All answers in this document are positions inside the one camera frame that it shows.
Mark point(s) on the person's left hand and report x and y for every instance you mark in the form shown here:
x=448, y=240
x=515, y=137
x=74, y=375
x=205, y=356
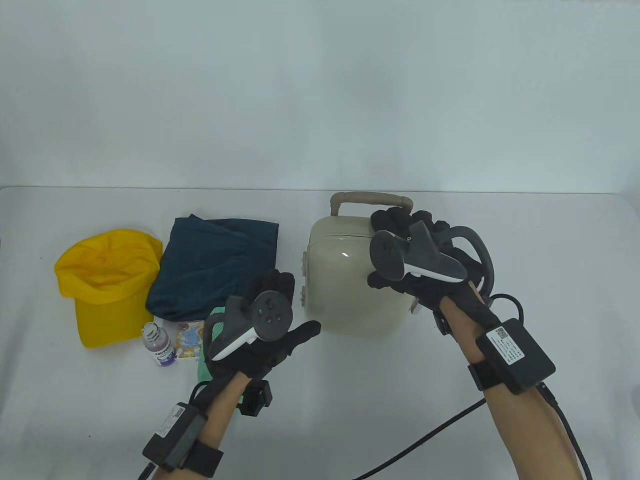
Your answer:
x=265, y=359

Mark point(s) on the black wrist sensor box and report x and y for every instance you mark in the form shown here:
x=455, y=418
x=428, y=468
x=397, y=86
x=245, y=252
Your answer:
x=175, y=432
x=515, y=352

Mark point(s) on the yellow baseball cap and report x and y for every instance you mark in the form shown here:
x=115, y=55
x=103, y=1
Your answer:
x=105, y=285

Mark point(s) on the green mesh bag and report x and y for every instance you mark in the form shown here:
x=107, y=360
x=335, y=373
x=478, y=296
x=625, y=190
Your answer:
x=215, y=325

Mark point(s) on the beige hard-shell suitcase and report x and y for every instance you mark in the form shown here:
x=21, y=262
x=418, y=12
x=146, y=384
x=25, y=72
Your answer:
x=345, y=290

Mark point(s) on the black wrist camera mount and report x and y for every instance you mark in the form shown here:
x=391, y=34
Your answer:
x=255, y=397
x=440, y=322

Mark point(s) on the small floral tissue packet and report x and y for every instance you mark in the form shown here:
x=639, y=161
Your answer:
x=189, y=340

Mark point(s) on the person's left forearm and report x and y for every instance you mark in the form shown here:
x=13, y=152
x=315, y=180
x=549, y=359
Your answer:
x=225, y=415

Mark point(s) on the small purple liquid bottle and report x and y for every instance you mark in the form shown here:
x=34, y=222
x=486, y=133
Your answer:
x=160, y=347

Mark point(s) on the person's right hand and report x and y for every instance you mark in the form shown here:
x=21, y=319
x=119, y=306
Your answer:
x=417, y=287

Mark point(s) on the dark teal folded garment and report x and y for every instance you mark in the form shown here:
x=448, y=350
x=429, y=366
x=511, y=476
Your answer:
x=210, y=265

